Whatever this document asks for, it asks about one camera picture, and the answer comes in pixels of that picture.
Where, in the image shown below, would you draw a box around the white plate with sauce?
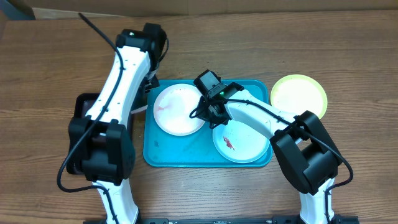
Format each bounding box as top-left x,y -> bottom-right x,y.
153,83 -> 205,136

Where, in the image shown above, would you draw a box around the light blue rimmed plate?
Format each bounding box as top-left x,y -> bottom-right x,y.
212,120 -> 272,167

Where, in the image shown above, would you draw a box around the yellow-green rimmed plate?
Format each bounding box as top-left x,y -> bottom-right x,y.
270,74 -> 328,119

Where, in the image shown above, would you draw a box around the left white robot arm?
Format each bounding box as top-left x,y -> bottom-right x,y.
60,23 -> 169,223

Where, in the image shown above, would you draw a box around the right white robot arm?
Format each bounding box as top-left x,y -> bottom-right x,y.
190,70 -> 343,223

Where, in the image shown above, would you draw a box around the teal plastic serving tray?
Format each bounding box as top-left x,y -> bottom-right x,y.
143,80 -> 272,168

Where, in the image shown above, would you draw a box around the black rectangular water tray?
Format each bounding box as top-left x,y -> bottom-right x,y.
66,92 -> 135,175

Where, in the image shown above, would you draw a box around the brown cardboard backdrop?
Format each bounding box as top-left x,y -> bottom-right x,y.
1,0 -> 397,19

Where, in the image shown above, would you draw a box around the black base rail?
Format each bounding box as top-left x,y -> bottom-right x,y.
83,215 -> 360,224

